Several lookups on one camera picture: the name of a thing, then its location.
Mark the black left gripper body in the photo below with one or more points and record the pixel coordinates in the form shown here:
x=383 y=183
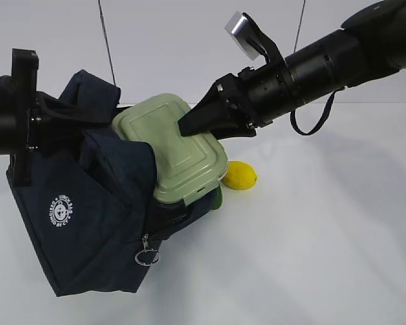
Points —
x=25 y=65

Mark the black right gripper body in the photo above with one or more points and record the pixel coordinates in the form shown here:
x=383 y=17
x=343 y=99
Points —
x=257 y=96

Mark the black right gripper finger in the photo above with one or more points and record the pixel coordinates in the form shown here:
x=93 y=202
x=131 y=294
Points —
x=211 y=114
x=230 y=130

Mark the green cucumber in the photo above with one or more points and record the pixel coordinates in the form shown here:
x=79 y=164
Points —
x=218 y=199

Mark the dark navy lunch bag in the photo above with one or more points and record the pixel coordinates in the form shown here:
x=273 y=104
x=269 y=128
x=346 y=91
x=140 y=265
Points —
x=91 y=215

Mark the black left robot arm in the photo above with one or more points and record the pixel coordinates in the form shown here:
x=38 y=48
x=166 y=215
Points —
x=8 y=133

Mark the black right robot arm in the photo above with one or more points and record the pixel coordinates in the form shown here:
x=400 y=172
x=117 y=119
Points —
x=368 y=46

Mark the yellow lemon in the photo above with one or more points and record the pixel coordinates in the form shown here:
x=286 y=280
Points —
x=240 y=176

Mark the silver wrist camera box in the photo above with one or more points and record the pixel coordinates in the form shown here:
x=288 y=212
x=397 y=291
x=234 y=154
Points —
x=246 y=35

